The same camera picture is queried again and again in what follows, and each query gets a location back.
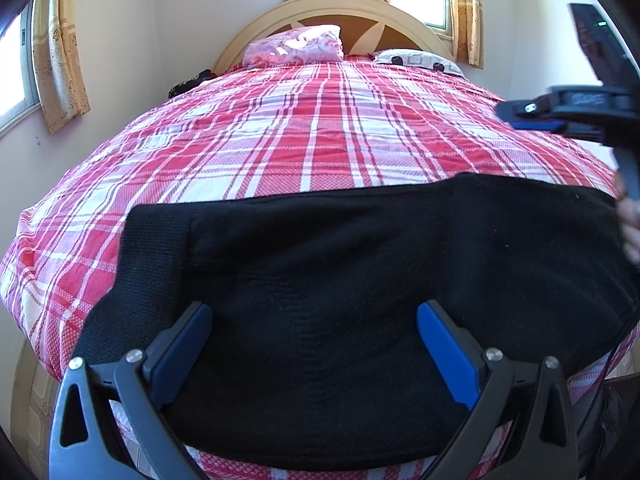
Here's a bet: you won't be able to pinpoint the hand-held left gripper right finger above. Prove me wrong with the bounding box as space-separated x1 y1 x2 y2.
416 300 582 480

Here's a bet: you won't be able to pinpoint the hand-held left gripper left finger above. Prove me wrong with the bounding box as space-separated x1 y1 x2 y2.
48 301 215 480

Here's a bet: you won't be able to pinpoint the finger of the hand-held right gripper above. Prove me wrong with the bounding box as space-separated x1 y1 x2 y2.
494 96 567 134

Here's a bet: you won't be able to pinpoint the black pants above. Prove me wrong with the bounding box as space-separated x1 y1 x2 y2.
75 172 640 472

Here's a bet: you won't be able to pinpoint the person's right hand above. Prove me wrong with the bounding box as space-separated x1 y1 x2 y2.
616 170 640 261

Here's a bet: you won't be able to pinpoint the white pillow with black print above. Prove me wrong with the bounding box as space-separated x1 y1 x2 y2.
374 48 465 76

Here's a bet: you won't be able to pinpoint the dark cloth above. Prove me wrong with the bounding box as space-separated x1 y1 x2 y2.
575 355 640 480

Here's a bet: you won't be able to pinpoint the red plaid bedspread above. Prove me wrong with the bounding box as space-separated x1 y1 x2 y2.
0 52 636 480

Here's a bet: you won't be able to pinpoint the pink patterned pillow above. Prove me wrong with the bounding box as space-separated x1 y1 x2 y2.
242 25 346 67

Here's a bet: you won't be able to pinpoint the dark bag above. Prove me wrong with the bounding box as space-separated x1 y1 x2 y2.
167 70 218 100

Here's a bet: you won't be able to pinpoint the side window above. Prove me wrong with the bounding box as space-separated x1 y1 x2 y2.
0 0 42 137

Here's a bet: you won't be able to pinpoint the cream wooden bed frame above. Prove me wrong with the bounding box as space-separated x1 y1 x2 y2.
10 0 457 466

